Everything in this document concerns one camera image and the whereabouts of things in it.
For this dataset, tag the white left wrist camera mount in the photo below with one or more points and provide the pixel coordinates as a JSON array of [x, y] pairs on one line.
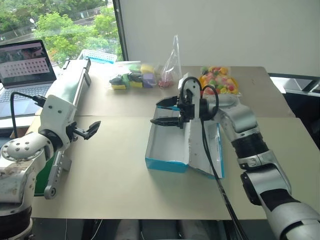
[[56, 110]]

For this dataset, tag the silver green conveyor belt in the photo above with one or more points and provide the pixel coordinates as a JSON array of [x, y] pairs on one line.
[[67, 82]]

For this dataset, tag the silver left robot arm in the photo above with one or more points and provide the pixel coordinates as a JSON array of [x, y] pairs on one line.
[[17, 150]]

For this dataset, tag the grey open laptop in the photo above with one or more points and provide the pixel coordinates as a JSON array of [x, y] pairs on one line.
[[22, 62]]

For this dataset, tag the bag of colourful toy fruit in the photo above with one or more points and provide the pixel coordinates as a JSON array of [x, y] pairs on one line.
[[222, 81]]

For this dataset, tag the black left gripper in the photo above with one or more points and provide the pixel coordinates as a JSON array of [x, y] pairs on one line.
[[72, 131]]

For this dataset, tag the clear plastic bag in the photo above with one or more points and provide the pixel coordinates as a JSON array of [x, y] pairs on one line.
[[172, 62]]

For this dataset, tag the bag of toy blocks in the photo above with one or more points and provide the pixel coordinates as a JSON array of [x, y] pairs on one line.
[[147, 78]]

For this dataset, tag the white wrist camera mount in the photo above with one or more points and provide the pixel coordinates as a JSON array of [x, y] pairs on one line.
[[195, 86], [56, 110]]

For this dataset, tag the black window frame post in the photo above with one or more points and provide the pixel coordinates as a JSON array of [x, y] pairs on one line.
[[122, 30]]

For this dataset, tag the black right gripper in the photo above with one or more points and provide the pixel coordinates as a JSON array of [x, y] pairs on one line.
[[188, 108]]

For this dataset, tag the black office furniture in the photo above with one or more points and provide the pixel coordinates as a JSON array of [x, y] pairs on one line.
[[300, 105]]

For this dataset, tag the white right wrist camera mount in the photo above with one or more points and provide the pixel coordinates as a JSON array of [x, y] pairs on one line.
[[195, 86]]

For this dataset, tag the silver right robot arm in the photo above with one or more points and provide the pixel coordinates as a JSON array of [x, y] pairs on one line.
[[240, 117]]

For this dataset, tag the blue white cardboard box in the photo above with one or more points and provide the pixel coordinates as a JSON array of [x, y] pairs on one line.
[[167, 142]]

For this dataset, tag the white perforated plastic basket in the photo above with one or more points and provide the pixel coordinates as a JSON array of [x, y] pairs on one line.
[[97, 55]]

